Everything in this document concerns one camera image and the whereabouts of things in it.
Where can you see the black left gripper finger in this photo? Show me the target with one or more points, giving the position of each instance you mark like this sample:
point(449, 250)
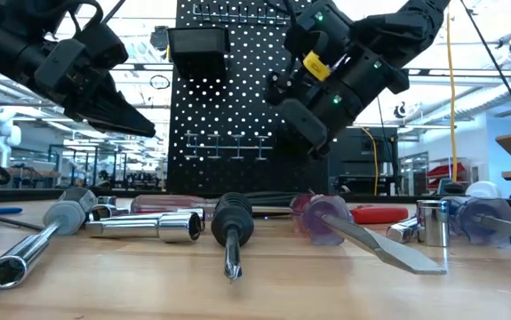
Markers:
point(117, 117)

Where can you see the long chrome socket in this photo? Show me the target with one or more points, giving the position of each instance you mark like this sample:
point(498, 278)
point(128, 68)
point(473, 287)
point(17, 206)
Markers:
point(130, 216)
point(179, 227)

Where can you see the blue and black screwdriver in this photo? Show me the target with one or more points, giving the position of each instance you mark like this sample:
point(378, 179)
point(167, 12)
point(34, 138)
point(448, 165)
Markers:
point(66, 218)

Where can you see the red stubby screwdriver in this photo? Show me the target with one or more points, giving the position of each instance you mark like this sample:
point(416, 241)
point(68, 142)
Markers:
point(379, 214)

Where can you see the short chrome socket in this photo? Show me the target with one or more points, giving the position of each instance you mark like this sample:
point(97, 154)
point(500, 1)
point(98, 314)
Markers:
point(433, 222)

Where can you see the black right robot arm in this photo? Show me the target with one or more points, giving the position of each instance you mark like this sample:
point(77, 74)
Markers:
point(397, 31)

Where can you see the black cabinet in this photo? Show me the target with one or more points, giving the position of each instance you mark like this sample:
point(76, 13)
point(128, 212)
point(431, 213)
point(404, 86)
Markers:
point(357, 160)

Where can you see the small black ceiling reel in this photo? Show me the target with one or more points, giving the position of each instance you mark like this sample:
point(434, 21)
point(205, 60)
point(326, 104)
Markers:
point(401, 110)

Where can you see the black metal pegboard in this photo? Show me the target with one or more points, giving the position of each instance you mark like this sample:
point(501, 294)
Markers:
point(246, 102)

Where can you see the black plastic pegboard bin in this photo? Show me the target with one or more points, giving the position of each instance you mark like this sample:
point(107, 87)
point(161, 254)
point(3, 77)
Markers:
point(197, 49)

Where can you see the red storage bins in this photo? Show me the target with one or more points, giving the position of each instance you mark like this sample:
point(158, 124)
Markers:
point(448, 171)

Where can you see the white round object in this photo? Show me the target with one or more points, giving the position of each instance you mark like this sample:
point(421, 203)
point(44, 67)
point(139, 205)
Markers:
point(484, 190)

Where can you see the short chrome hook rail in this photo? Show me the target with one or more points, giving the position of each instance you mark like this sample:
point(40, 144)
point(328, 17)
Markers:
point(226, 147)

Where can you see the black table frame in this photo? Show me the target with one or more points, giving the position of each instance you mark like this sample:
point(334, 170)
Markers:
point(37, 195)

